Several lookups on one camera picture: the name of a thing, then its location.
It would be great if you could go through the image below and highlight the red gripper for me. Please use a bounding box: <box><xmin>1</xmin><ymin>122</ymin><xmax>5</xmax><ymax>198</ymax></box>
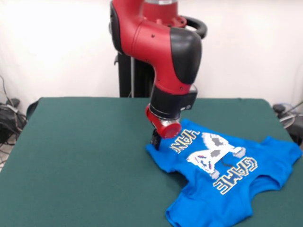
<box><xmin>144</xmin><ymin>104</ymin><xmax>182</xmax><ymax>151</ymax></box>

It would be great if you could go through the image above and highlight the blue printed t-shirt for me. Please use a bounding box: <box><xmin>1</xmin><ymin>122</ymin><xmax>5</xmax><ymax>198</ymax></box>
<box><xmin>145</xmin><ymin>119</ymin><xmax>303</xmax><ymax>227</ymax></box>

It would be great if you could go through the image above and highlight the dark green table cloth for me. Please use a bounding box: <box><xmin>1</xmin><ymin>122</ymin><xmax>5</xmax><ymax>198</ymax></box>
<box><xmin>0</xmin><ymin>96</ymin><xmax>303</xmax><ymax>227</ymax></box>

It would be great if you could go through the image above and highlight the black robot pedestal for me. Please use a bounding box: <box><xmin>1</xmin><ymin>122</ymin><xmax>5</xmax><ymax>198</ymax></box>
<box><xmin>113</xmin><ymin>15</ymin><xmax>208</xmax><ymax>98</ymax></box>

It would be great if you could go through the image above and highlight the black cable tangle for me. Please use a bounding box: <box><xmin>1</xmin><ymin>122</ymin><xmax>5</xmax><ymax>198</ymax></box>
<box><xmin>272</xmin><ymin>101</ymin><xmax>303</xmax><ymax>152</ymax></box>
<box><xmin>0</xmin><ymin>75</ymin><xmax>28</xmax><ymax>166</ymax></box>

